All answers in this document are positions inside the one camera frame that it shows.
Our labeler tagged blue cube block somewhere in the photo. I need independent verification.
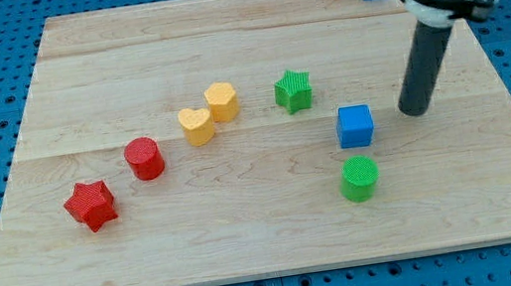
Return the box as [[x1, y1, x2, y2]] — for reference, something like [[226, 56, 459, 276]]
[[336, 104, 375, 149]]

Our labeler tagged green cylinder block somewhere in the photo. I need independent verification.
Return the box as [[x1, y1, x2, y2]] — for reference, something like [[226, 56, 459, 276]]
[[340, 155, 379, 203]]

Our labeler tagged green star block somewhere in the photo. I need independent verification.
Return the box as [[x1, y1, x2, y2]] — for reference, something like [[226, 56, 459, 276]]
[[274, 71, 313, 115]]

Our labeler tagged yellow heart block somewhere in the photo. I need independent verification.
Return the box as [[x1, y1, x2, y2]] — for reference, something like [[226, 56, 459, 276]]
[[178, 108, 215, 147]]

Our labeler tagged light wooden board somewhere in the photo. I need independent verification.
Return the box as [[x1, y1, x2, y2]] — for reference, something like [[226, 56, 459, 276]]
[[0, 0, 511, 286]]

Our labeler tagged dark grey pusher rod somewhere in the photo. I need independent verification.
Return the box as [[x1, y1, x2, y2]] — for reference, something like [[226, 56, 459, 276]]
[[398, 22, 452, 116]]

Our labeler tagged red cylinder block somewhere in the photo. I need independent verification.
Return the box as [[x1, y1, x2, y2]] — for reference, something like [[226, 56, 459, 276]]
[[124, 137, 166, 181]]

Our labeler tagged red star block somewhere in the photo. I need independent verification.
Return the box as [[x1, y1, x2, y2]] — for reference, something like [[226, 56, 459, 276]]
[[64, 181, 118, 233]]

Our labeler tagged yellow hexagon block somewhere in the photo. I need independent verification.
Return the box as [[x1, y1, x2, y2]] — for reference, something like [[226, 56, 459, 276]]
[[204, 81, 240, 123]]

